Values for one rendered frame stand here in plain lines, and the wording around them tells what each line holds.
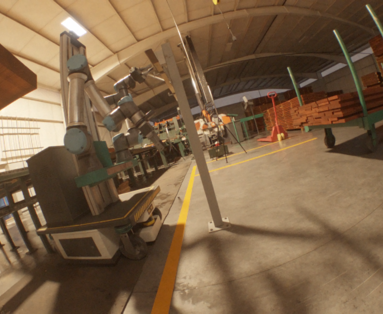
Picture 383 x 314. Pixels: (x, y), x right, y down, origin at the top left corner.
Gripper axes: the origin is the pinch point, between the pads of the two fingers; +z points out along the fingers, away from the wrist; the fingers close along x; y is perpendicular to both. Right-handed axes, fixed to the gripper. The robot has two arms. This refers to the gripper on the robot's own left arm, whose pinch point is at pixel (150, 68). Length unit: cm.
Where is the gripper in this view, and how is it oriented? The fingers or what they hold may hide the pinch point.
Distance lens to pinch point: 126.0
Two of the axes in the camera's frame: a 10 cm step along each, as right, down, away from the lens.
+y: -1.8, -9.2, 3.5
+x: 3.8, 2.6, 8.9
